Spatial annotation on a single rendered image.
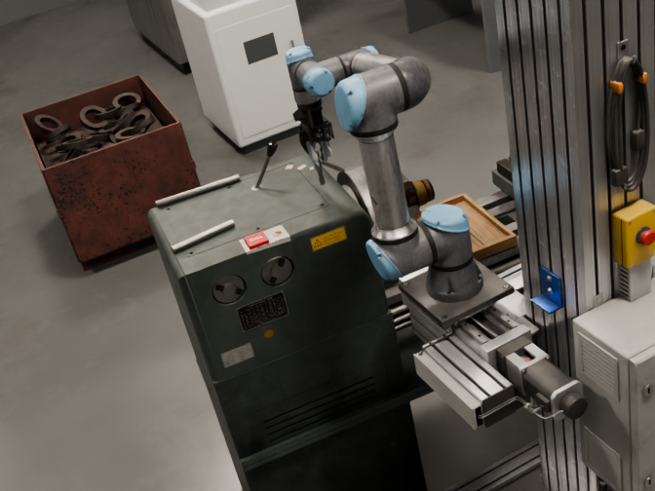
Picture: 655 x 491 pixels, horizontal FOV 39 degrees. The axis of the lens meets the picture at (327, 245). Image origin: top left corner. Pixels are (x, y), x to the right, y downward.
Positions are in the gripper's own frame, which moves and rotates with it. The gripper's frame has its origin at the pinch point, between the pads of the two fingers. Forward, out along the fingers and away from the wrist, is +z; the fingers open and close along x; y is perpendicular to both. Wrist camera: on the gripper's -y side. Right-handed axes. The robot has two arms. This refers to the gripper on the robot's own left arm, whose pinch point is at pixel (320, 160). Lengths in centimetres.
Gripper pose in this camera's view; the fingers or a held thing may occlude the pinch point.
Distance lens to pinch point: 272.4
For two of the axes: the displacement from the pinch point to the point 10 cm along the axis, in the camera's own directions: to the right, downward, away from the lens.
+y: 3.8, 4.3, -8.2
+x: 9.1, -3.6, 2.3
